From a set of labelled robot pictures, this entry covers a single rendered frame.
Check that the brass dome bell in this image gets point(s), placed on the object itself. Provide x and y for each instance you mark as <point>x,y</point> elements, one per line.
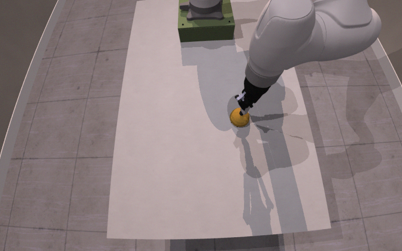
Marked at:
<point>238,119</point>

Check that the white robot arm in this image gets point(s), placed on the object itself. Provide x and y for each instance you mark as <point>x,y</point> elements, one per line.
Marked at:
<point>288,34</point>

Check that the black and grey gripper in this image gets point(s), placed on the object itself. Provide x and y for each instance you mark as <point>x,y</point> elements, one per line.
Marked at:
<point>250,95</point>

